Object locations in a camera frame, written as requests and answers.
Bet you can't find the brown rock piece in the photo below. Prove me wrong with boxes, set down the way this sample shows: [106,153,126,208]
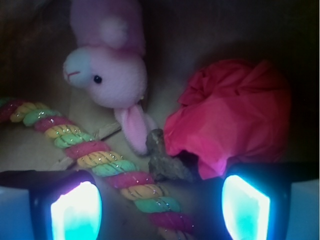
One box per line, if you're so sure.
[146,128,201,183]

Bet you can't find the pink plush bunny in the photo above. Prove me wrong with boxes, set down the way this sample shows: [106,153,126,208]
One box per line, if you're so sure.
[63,0,156,155]

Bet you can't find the brown paper bag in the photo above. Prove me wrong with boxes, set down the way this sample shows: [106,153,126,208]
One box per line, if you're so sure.
[0,0,320,240]

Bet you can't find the crumpled red paper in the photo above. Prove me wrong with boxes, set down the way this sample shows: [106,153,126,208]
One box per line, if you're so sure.
[164,59,291,179]

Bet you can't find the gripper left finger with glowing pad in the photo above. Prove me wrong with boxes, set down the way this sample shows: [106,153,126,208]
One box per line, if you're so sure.
[0,170,102,240]

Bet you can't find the multicolored twisted rope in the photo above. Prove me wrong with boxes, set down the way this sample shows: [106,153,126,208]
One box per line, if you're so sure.
[0,97,196,240]

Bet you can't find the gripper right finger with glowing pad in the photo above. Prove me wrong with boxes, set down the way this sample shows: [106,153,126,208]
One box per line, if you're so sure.
[221,162,320,240]

